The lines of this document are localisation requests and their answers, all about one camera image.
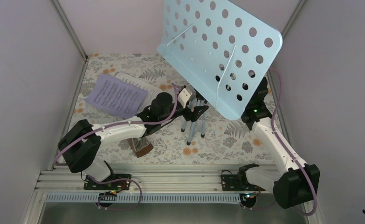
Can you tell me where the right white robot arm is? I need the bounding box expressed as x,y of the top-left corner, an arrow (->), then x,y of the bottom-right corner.
237,78 -> 320,216

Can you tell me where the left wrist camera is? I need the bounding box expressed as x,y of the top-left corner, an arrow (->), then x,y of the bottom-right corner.
177,86 -> 195,108

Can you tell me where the perforated cable tray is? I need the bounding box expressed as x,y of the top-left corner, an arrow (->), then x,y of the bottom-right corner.
44,192 -> 256,204

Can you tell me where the clear plastic metronome cover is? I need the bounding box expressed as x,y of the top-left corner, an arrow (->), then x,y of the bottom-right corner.
131,137 -> 151,151

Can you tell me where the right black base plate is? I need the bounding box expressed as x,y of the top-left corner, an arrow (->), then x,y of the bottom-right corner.
220,174 -> 259,191

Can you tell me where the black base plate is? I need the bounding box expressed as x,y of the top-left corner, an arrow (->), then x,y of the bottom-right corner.
83,174 -> 131,192
220,174 -> 259,191

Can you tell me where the brown wooden metronome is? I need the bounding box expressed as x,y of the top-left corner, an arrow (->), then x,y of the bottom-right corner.
127,138 -> 154,158

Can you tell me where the floral patterned table mat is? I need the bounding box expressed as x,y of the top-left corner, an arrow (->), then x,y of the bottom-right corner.
70,53 -> 274,165

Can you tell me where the white sheet music page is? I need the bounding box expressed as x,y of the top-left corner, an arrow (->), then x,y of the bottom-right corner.
115,72 -> 162,98

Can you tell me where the light blue music stand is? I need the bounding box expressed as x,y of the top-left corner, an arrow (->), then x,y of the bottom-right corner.
157,0 -> 283,130

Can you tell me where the lavender sheet music page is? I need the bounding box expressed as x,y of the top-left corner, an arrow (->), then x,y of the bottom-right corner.
84,74 -> 148,119

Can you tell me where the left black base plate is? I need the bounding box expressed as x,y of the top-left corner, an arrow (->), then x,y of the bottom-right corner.
83,174 -> 131,192

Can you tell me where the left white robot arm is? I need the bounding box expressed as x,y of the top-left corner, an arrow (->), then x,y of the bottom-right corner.
55,92 -> 209,182

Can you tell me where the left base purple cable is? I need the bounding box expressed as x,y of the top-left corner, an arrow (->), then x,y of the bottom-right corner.
96,177 -> 143,211

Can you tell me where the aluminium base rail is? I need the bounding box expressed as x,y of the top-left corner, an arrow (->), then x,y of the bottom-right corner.
34,163 -> 314,194

